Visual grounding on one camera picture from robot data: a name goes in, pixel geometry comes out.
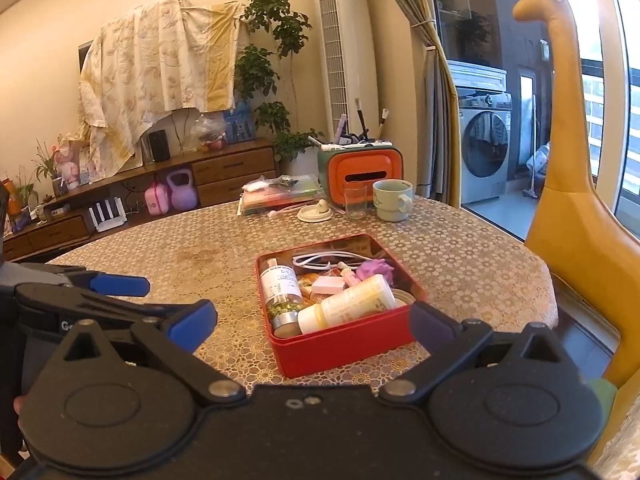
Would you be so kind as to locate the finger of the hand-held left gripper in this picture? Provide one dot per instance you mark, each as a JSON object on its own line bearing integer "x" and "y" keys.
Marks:
{"x": 100, "y": 307}
{"x": 120, "y": 285}

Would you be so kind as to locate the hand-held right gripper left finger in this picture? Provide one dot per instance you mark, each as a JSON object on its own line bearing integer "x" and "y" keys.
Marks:
{"x": 192, "y": 327}

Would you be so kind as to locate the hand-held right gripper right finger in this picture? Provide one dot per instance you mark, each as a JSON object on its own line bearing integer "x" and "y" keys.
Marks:
{"x": 430, "y": 325}

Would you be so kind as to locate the purple squishy toy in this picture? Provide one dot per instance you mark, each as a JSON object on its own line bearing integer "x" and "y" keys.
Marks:
{"x": 375, "y": 270}

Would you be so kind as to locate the white plastic bottle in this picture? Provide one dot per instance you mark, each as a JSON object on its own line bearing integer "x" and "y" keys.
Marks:
{"x": 355, "y": 302}

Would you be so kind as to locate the red tin box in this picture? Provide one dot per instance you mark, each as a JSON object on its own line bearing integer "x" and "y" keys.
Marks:
{"x": 340, "y": 345}

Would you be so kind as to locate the small pink plastic toy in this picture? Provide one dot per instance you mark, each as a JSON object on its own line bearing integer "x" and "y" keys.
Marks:
{"x": 348, "y": 274}

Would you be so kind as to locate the clear jar of gold candies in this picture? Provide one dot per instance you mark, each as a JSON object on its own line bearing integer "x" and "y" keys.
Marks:
{"x": 280, "y": 285}

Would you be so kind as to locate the small pink box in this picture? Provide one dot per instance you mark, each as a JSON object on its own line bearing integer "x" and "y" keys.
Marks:
{"x": 327, "y": 286}

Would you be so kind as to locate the person's left hand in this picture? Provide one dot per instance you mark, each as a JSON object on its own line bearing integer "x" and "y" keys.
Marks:
{"x": 19, "y": 404}

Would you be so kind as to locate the round gold tin can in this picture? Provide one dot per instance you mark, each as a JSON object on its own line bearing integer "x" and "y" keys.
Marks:
{"x": 405, "y": 297}

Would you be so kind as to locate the white router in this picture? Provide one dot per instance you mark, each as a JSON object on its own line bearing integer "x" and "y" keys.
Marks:
{"x": 106, "y": 215}

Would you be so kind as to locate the pink carry case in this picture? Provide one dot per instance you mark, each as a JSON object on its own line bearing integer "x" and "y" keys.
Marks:
{"x": 156, "y": 200}

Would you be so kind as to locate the purple kettlebell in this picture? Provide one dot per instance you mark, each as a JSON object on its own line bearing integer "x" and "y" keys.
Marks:
{"x": 181, "y": 195}

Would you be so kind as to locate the potted orchid plant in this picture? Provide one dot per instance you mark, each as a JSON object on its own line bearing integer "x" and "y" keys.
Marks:
{"x": 57, "y": 187}

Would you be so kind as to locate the orange snack packet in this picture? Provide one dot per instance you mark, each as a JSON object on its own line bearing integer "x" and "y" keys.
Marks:
{"x": 307, "y": 280}

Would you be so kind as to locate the pale green mug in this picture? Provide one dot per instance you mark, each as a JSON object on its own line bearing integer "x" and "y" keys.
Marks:
{"x": 392, "y": 202}

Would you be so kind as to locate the small green potted plant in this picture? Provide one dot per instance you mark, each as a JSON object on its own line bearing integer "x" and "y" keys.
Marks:
{"x": 25, "y": 195}

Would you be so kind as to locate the pink doll bouquet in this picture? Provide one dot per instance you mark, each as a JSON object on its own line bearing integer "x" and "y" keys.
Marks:
{"x": 67, "y": 165}

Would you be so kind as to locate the orange red gift bag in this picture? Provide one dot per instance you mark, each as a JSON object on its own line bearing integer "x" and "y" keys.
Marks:
{"x": 12, "y": 205}

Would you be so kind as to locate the clear drinking glass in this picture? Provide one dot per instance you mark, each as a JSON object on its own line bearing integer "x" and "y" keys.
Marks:
{"x": 356, "y": 202}

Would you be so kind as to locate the black speaker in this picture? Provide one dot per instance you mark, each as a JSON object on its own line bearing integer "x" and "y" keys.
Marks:
{"x": 158, "y": 145}

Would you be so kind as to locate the pink plastic spoon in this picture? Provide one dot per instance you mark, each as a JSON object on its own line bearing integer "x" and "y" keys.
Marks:
{"x": 282, "y": 211}

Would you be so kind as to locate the wooden media cabinet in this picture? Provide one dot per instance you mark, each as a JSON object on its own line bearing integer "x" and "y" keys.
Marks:
{"x": 230, "y": 170}

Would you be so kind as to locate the white cup lid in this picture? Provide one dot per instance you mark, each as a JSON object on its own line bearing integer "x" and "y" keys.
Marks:
{"x": 315, "y": 212}

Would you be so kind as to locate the orange and green tissue box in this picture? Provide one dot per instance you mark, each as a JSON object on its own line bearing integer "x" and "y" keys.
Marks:
{"x": 360, "y": 165}

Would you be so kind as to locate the plastic bag of fruit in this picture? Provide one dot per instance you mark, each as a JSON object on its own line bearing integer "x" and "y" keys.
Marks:
{"x": 210, "y": 135}

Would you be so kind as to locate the white washing machine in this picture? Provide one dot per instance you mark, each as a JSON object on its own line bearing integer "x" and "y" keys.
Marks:
{"x": 482, "y": 150}

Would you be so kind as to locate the yellow giraffe chair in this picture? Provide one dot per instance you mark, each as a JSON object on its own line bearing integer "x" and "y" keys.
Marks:
{"x": 570, "y": 200}

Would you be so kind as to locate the white plant pot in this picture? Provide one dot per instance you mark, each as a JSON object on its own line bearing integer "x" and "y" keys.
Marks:
{"x": 305, "y": 165}

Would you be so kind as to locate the blue picture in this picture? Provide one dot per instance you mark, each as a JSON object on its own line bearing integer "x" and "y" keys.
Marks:
{"x": 240, "y": 125}

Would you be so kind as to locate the black scissors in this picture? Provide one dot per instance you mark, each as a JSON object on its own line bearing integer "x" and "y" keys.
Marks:
{"x": 357, "y": 136}

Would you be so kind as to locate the white plastic bag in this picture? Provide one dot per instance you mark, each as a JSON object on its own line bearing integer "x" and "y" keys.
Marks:
{"x": 539, "y": 155}

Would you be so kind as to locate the white mop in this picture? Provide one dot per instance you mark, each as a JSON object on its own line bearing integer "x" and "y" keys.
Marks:
{"x": 534, "y": 150}

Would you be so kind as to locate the pink pen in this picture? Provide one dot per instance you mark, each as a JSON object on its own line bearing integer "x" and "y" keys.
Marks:
{"x": 341, "y": 127}

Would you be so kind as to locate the white marker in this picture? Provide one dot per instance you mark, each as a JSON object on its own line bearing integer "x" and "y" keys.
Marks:
{"x": 315, "y": 141}

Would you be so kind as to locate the floral cream cloth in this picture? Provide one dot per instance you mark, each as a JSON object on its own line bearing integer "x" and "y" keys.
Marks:
{"x": 150, "y": 70}

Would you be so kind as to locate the beige curtain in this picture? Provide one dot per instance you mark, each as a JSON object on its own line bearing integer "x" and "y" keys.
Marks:
{"x": 430, "y": 85}

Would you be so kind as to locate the tall green houseplant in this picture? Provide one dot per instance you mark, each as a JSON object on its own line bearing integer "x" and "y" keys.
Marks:
{"x": 270, "y": 75}

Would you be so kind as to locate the white standing air conditioner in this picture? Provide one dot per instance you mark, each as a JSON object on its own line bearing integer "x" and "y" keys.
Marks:
{"x": 345, "y": 60}

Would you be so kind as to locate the balcony green plant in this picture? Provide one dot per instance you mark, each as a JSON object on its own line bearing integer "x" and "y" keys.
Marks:
{"x": 475, "y": 35}

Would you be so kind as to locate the black framed window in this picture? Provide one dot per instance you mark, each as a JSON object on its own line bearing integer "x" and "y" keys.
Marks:
{"x": 620, "y": 85}

